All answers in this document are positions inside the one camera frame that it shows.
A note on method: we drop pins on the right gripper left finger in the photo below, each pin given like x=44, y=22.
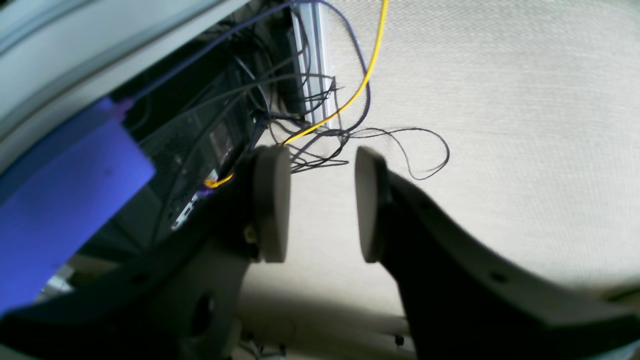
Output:
x=177, y=301

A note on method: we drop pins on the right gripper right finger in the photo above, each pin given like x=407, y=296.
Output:
x=463, y=301

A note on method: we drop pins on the blue box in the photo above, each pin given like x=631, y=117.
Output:
x=61, y=192

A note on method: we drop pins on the black computer case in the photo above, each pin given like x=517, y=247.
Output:
x=196, y=113

